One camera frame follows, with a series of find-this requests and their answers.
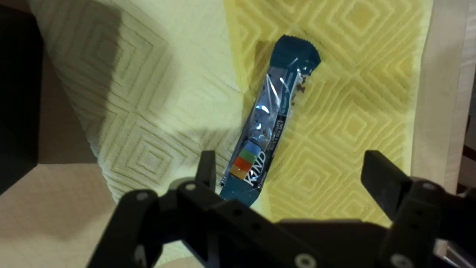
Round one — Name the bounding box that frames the yellow patterned cloth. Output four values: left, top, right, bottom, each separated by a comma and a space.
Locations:
26, 0, 436, 230

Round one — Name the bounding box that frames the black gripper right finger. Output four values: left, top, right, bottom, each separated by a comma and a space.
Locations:
360, 148, 415, 227

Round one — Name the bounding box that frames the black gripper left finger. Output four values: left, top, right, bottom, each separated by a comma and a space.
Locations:
193, 148, 218, 192

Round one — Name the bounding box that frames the blue snack bar wrapper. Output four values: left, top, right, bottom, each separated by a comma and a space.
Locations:
218, 34, 322, 208

